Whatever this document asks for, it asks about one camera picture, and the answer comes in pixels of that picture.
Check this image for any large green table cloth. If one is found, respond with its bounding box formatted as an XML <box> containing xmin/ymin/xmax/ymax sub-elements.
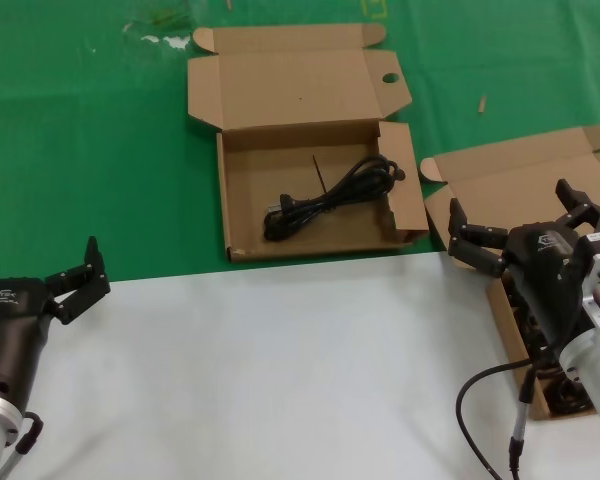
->
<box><xmin>0</xmin><ymin>0</ymin><xmax>600</xmax><ymax>289</ymax></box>

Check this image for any crumpled clear tape residue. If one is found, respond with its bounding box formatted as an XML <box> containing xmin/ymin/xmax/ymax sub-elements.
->
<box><xmin>122</xmin><ymin>12</ymin><xmax>194</xmax><ymax>51</ymax></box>

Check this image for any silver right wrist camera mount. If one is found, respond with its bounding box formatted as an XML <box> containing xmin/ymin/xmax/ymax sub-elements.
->
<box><xmin>577</xmin><ymin>227</ymin><xmax>600</xmax><ymax>334</ymax></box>

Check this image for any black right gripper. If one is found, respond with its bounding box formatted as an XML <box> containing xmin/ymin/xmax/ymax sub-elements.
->
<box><xmin>447</xmin><ymin>178</ymin><xmax>600</xmax><ymax>351</ymax></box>

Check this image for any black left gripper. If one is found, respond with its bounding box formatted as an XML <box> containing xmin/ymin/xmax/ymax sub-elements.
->
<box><xmin>0</xmin><ymin>235</ymin><xmax>112</xmax><ymax>402</ymax></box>

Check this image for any open cardboard box centre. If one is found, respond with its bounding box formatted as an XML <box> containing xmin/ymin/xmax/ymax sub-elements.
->
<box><xmin>186</xmin><ymin>22</ymin><xmax>430</xmax><ymax>264</ymax></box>

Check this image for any grey right arm connector cable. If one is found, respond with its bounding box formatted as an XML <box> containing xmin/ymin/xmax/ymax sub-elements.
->
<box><xmin>507</xmin><ymin>367</ymin><xmax>539</xmax><ymax>480</ymax></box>

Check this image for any left arm connector cable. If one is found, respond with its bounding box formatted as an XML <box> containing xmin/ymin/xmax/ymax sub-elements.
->
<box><xmin>0</xmin><ymin>409</ymin><xmax>45</xmax><ymax>480</ymax></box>

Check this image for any open cardboard box holding cables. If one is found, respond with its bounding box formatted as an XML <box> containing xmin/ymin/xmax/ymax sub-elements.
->
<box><xmin>418</xmin><ymin>124</ymin><xmax>600</xmax><ymax>421</ymax></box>

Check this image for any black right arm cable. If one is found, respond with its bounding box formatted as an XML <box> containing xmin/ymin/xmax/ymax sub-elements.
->
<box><xmin>454</xmin><ymin>349</ymin><xmax>561</xmax><ymax>480</ymax></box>

